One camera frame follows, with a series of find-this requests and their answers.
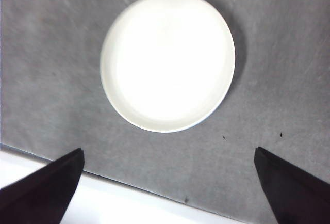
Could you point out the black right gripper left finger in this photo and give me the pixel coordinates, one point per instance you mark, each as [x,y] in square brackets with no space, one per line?
[43,195]

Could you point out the white round plate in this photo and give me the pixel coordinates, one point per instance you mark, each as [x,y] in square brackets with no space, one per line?
[167,61]

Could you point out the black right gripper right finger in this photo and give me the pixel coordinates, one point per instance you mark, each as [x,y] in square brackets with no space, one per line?
[296,193]

